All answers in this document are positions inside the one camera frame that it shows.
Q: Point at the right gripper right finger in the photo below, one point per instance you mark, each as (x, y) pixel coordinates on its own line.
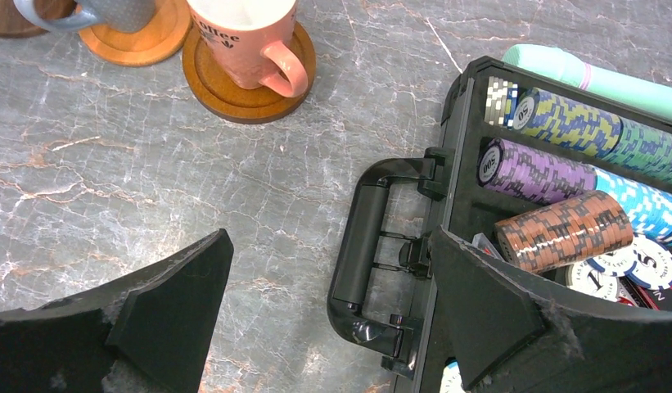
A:
(514, 331)

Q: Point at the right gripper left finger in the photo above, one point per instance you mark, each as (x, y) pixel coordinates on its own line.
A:
(147, 330)

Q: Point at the large brown wooden saucer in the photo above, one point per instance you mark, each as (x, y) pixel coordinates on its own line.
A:
(214, 88)

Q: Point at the light orange wooden coaster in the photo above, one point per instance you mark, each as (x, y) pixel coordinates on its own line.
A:
(161, 38)

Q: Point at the white mug pink handle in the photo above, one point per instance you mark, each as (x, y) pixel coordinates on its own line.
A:
(250, 40)

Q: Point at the dark brown wooden coaster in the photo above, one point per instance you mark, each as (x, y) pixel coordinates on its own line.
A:
(14, 25)

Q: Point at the brown chip stack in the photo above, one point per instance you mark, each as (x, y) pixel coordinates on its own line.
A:
(565, 232)

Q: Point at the black open carrying case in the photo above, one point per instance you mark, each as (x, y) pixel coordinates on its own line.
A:
(415, 344)

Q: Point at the loose white poker chips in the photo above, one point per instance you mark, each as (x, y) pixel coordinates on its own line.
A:
(646, 264)

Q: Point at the purple chip stack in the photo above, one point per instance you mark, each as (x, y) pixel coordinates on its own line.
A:
(532, 175)

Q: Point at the light blue chip stack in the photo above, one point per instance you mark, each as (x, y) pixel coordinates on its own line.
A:
(649, 209)

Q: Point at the blue yellow chip stack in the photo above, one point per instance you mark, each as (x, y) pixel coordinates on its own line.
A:
(567, 123)

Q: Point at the green chip stack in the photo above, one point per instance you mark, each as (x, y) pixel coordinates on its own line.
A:
(643, 149)

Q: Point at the white blue chip stack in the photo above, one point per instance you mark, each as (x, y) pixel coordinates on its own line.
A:
(501, 102)

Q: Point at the teal cylindrical handle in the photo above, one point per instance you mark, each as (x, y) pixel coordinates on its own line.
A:
(556, 64)

